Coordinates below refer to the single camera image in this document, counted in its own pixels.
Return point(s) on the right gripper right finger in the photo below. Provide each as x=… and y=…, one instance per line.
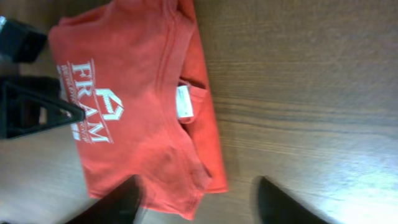
x=277, y=207

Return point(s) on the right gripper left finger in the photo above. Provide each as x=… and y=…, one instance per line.
x=120, y=206

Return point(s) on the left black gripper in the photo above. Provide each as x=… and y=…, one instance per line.
x=30, y=105

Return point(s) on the red crumpled garment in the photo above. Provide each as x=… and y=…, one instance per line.
x=137, y=69

